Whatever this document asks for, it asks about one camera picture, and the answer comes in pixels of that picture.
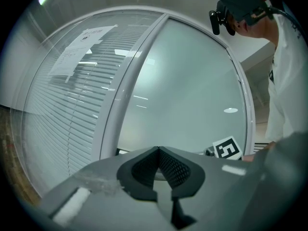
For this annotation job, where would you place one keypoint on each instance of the person's white shirt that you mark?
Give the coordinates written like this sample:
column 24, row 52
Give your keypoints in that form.
column 288, row 80

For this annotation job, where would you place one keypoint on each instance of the black head camera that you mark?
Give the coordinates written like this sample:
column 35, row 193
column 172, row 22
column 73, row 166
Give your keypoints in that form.
column 214, row 23

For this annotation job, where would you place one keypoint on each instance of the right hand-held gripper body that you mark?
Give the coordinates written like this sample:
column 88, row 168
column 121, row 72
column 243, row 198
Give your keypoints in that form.
column 227, row 149

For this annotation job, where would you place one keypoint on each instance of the white paper notice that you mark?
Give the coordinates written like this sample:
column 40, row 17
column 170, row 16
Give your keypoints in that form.
column 77, row 49

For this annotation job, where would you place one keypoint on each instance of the black headset mount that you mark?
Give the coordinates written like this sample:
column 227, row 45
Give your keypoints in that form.
column 226, row 16

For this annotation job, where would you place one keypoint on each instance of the glass partition with blinds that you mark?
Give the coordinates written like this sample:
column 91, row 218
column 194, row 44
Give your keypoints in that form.
column 72, row 119

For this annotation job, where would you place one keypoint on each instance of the person's right forearm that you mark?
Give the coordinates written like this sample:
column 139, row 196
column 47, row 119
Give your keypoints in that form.
column 247, row 158

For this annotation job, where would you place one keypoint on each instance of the person's head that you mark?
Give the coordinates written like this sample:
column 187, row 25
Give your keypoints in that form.
column 255, row 28

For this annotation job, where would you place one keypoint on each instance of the frosted glass door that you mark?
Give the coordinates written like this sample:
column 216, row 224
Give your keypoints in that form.
column 187, row 85

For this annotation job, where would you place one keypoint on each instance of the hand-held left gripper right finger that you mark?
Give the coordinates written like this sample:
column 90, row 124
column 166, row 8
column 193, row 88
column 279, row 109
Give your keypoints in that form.
column 216, row 196

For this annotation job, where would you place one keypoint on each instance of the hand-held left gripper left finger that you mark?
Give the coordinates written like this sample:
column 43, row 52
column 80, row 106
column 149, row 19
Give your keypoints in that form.
column 108, row 196

